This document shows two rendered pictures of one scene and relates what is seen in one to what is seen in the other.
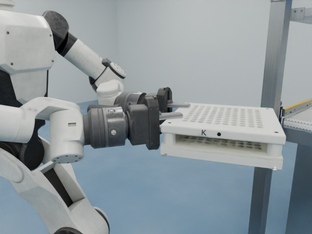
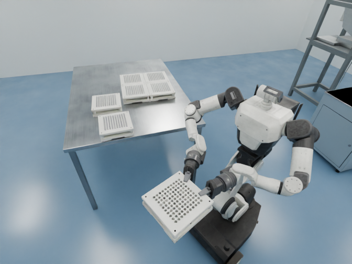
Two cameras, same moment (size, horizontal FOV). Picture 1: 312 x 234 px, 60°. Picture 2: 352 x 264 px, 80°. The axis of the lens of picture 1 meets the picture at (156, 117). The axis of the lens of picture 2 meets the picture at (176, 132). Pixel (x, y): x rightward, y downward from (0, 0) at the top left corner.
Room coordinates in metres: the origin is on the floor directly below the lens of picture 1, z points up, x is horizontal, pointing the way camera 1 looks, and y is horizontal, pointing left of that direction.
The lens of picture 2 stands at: (0.91, -0.65, 1.91)
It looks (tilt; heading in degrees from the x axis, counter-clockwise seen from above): 40 degrees down; 121
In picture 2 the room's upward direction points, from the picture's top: 2 degrees clockwise
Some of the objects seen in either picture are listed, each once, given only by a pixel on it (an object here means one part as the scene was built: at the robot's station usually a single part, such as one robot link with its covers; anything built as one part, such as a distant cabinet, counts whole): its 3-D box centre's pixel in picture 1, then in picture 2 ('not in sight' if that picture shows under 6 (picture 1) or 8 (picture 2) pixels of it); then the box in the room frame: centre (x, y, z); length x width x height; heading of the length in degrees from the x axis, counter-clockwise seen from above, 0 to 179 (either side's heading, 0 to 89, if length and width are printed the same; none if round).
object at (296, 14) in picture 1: (297, 14); not in sight; (1.11, -0.55, 1.31); 0.05 x 0.01 x 0.04; 43
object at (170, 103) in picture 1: (178, 103); (204, 191); (0.72, -0.06, 1.04); 0.06 x 0.03 x 0.02; 64
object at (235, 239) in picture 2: not in sight; (227, 213); (0.82, 0.42, 0.19); 0.64 x 0.52 x 0.33; 73
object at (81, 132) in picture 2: not in sight; (127, 91); (-0.52, 0.75, 0.83); 1.50 x 1.10 x 0.04; 139
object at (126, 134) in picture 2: not in sight; (116, 127); (-0.16, 0.22, 0.86); 0.24 x 0.24 x 0.02; 50
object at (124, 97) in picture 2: not in sight; (134, 90); (-0.36, 0.69, 0.91); 0.25 x 0.24 x 0.02; 46
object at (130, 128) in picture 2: not in sight; (114, 122); (-0.16, 0.22, 0.91); 0.25 x 0.24 x 0.02; 50
